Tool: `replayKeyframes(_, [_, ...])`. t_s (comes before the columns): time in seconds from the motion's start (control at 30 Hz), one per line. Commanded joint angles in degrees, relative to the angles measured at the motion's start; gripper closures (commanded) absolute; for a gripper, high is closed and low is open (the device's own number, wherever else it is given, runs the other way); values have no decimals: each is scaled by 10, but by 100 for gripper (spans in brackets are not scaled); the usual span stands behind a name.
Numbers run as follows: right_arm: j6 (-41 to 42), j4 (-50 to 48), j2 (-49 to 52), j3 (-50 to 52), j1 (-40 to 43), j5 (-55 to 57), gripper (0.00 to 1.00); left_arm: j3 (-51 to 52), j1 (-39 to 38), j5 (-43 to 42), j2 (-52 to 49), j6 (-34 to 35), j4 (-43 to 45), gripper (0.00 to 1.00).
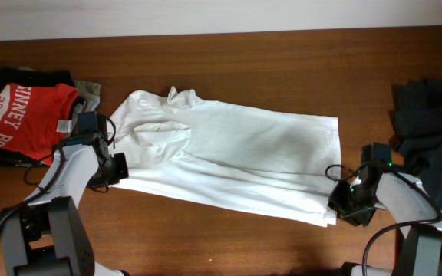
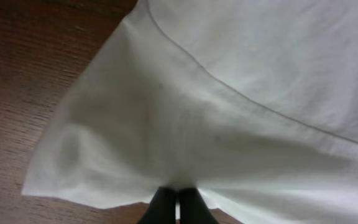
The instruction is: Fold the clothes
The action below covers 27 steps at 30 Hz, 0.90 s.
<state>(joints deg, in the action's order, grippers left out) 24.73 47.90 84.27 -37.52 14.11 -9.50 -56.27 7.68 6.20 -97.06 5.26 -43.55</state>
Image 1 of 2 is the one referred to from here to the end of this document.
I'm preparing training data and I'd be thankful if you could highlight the grey garment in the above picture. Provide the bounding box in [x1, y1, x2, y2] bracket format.
[71, 80, 102, 129]

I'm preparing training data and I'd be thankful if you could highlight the white t-shirt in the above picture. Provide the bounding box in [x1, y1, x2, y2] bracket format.
[111, 90, 341, 227]

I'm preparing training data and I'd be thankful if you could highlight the red printed t-shirt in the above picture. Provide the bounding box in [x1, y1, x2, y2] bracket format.
[0, 83, 78, 165]

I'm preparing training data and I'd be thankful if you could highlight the black garment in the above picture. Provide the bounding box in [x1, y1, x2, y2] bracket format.
[0, 67, 76, 166]

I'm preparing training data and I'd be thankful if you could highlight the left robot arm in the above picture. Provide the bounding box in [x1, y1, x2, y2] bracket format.
[0, 111, 129, 276]

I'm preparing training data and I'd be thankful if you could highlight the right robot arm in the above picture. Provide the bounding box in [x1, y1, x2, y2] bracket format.
[328, 143, 442, 275]

